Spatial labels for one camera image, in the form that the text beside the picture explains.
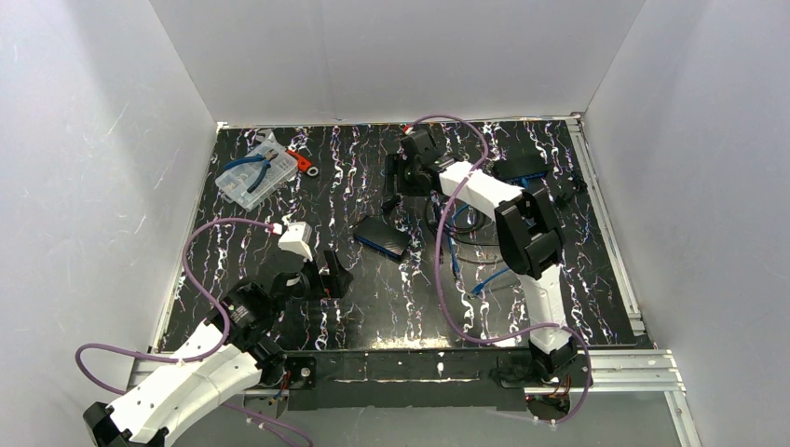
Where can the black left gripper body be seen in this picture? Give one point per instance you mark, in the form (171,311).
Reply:
(319,277)

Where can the black base bar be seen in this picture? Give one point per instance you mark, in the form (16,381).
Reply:
(411,378)

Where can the clear plastic parts box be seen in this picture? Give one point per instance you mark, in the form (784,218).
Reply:
(283,169)

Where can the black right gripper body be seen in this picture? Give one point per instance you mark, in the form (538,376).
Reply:
(411,170)

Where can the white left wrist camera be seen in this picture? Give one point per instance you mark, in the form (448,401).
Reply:
(295,239)

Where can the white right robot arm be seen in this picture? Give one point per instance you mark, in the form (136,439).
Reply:
(529,235)

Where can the red black tool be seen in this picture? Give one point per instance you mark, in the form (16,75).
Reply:
(304,165)

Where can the blue handled pliers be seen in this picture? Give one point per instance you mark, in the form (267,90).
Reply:
(252,169)

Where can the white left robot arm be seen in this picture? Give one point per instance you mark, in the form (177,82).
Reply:
(226,354)

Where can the small black clip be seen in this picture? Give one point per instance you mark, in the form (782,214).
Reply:
(390,203)

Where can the black switch with blue ports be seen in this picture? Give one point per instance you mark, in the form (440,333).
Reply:
(374,233)

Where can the grey ribbed network switch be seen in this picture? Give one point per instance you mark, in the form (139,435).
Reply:
(519,170)

